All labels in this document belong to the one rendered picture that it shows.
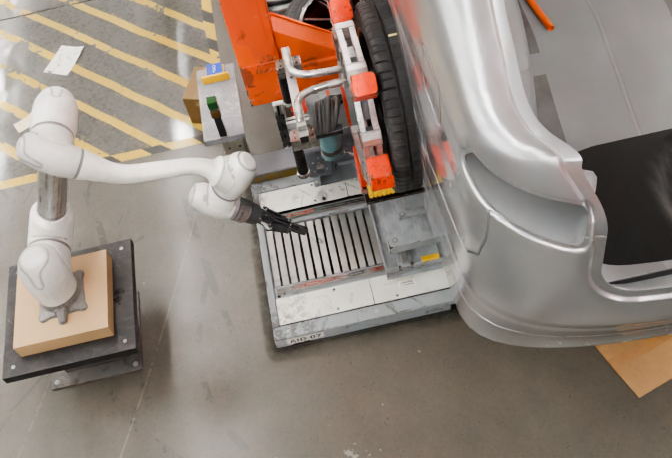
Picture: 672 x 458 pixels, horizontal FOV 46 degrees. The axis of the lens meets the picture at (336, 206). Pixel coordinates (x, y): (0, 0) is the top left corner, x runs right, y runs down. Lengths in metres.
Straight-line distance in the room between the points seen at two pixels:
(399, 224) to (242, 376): 0.86
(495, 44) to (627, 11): 1.15
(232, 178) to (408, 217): 0.90
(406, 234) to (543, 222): 1.46
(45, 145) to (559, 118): 1.57
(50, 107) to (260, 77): 0.90
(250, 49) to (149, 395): 1.40
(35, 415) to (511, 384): 1.85
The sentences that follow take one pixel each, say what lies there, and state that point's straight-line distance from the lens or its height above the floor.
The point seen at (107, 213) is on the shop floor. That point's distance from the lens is 3.83.
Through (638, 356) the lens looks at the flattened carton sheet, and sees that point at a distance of 3.21.
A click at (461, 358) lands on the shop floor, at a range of 3.14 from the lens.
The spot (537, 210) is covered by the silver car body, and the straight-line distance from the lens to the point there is 1.76.
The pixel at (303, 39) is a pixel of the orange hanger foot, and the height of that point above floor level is 0.79.
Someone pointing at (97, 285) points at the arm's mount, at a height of 0.37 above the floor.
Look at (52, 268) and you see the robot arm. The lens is 2.97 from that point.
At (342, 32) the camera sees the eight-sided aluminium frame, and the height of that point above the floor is 1.12.
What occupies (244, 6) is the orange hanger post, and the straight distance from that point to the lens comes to 2.95.
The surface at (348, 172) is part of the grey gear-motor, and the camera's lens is 3.54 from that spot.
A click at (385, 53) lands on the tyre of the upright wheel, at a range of 2.46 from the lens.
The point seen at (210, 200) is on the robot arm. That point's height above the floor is 0.79.
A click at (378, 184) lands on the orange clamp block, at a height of 0.85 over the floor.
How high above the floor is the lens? 2.85
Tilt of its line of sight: 53 degrees down
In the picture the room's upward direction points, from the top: 12 degrees counter-clockwise
